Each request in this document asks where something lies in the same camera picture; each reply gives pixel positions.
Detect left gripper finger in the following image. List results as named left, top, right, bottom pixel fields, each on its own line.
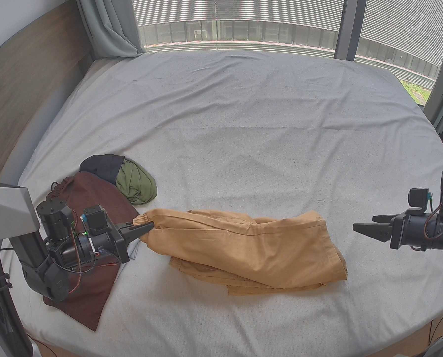
left=118, top=220, right=155, bottom=234
left=124, top=229, right=154, bottom=245

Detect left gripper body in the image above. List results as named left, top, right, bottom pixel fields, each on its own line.
left=76, top=225, right=130, bottom=264

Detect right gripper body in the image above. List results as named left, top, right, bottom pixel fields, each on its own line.
left=390, top=210, right=433, bottom=251

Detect tan trousers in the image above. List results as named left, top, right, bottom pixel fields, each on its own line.
left=134, top=208, right=348, bottom=296

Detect bed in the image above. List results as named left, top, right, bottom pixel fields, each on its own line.
left=0, top=0, right=443, bottom=357

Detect green garment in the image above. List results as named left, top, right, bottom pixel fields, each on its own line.
left=115, top=157, right=158, bottom=205

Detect brown garment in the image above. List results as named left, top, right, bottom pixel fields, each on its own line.
left=43, top=171, right=140, bottom=332

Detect black garment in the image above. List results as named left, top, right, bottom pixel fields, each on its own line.
left=79, top=154, right=126, bottom=186

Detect window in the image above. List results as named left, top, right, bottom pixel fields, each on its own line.
left=126, top=0, right=443, bottom=135

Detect grey-green curtain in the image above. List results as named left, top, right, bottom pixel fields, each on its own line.
left=71, top=0, right=147, bottom=59

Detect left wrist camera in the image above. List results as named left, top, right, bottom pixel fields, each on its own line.
left=80, top=206, right=110, bottom=238

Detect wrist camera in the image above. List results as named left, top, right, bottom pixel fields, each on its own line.
left=80, top=206, right=110, bottom=238
left=405, top=188, right=431, bottom=216

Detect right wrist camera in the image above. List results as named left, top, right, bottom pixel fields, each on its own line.
left=405, top=188, right=431, bottom=216

